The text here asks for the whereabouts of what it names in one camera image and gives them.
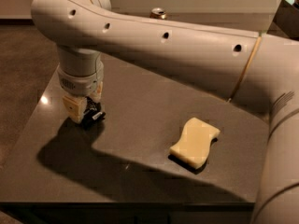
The yellow sponge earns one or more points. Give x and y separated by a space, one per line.
193 146

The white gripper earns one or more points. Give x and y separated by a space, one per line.
81 84

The black rxbar chocolate wrapper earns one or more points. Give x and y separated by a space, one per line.
92 113

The gold soda can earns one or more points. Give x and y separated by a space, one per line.
158 13

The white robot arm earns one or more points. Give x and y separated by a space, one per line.
257 72

